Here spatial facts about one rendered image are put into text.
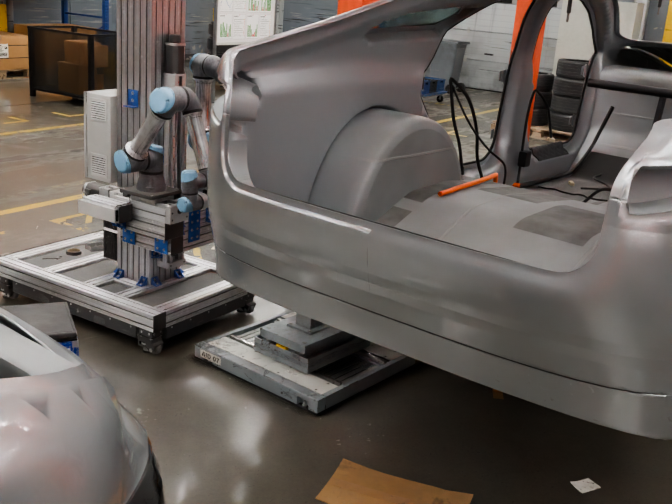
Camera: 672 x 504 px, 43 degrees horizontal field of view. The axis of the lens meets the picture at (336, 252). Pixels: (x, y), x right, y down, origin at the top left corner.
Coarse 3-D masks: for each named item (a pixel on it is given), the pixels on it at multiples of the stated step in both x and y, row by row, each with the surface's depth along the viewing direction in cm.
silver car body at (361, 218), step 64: (384, 0) 353; (448, 0) 384; (256, 64) 323; (320, 64) 350; (384, 64) 383; (512, 64) 480; (640, 64) 623; (256, 128) 326; (320, 128) 356; (384, 128) 362; (512, 128) 490; (576, 128) 573; (640, 128) 554; (256, 192) 289; (320, 192) 361; (384, 192) 361; (448, 192) 371; (512, 192) 389; (576, 192) 510; (640, 192) 225; (256, 256) 300; (320, 256) 274; (384, 256) 256; (448, 256) 242; (512, 256) 325; (576, 256) 318; (640, 256) 215; (320, 320) 290; (384, 320) 270; (448, 320) 251; (512, 320) 236; (576, 320) 225; (640, 320) 220; (512, 384) 247; (576, 384) 235; (640, 384) 228
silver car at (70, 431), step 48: (0, 336) 127; (48, 336) 149; (0, 384) 82; (48, 384) 90; (96, 384) 98; (0, 432) 74; (48, 432) 79; (96, 432) 88; (144, 432) 123; (0, 480) 70; (48, 480) 76; (96, 480) 86; (144, 480) 108
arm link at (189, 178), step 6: (186, 174) 394; (192, 174) 395; (198, 174) 400; (186, 180) 395; (192, 180) 395; (198, 180) 398; (204, 180) 401; (186, 186) 395; (192, 186) 396; (198, 186) 399; (204, 186) 403; (186, 192) 396; (192, 192) 396
